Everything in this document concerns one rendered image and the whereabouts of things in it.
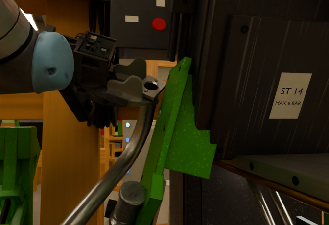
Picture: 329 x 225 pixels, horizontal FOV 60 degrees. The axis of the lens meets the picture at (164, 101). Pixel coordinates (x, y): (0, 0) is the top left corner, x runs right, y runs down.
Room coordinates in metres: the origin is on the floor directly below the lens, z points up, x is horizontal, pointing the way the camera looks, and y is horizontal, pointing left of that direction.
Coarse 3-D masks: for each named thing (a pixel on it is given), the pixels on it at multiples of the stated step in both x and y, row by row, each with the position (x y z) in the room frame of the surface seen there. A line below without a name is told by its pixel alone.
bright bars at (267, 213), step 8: (256, 184) 0.42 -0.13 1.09; (256, 192) 0.41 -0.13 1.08; (272, 192) 0.41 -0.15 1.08; (256, 200) 0.40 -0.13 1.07; (264, 200) 0.40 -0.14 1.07; (272, 200) 0.41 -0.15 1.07; (280, 200) 0.40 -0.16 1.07; (264, 208) 0.39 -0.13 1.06; (280, 208) 0.39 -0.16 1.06; (264, 216) 0.38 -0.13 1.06; (280, 216) 0.39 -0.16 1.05; (288, 216) 0.39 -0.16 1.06; (272, 224) 0.37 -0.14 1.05; (288, 224) 0.38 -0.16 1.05
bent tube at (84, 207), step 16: (144, 80) 0.51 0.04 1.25; (160, 80) 0.52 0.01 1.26; (144, 96) 0.48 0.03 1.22; (144, 112) 0.53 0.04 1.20; (144, 128) 0.55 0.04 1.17; (128, 144) 0.56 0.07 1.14; (128, 160) 0.54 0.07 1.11; (112, 176) 0.50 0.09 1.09; (96, 192) 0.47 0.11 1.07; (80, 208) 0.44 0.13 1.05; (96, 208) 0.46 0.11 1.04; (64, 224) 0.42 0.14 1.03; (80, 224) 0.43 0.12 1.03
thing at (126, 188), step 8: (128, 184) 0.39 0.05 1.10; (136, 184) 0.40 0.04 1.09; (120, 192) 0.38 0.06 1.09; (128, 192) 0.38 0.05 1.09; (136, 192) 0.39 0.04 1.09; (144, 192) 0.39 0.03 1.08; (120, 200) 0.38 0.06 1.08; (128, 200) 0.38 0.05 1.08; (136, 200) 0.38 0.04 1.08; (144, 200) 0.39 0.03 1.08; (120, 208) 0.39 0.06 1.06; (128, 208) 0.38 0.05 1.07; (136, 208) 0.39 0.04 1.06; (112, 216) 0.42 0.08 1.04; (120, 216) 0.40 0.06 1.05; (128, 216) 0.40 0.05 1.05; (112, 224) 0.42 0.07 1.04; (120, 224) 0.41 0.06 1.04; (128, 224) 0.41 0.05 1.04
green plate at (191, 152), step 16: (176, 80) 0.41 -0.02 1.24; (176, 96) 0.40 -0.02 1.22; (176, 112) 0.40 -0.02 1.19; (192, 112) 0.41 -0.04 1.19; (160, 128) 0.44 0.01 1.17; (176, 128) 0.41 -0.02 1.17; (192, 128) 0.41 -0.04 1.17; (160, 144) 0.40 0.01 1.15; (176, 144) 0.41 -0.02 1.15; (192, 144) 0.41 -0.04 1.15; (208, 144) 0.42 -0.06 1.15; (160, 160) 0.39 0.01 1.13; (176, 160) 0.41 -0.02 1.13; (192, 160) 0.41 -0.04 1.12; (208, 160) 0.42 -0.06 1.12; (144, 176) 0.46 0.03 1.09; (208, 176) 0.42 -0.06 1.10
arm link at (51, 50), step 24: (0, 0) 0.27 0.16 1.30; (0, 24) 0.28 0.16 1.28; (24, 24) 0.31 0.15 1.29; (0, 48) 0.29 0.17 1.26; (24, 48) 0.31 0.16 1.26; (48, 48) 0.33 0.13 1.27; (0, 72) 0.32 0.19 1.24; (24, 72) 0.33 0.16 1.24; (48, 72) 0.33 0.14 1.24; (72, 72) 0.38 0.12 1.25
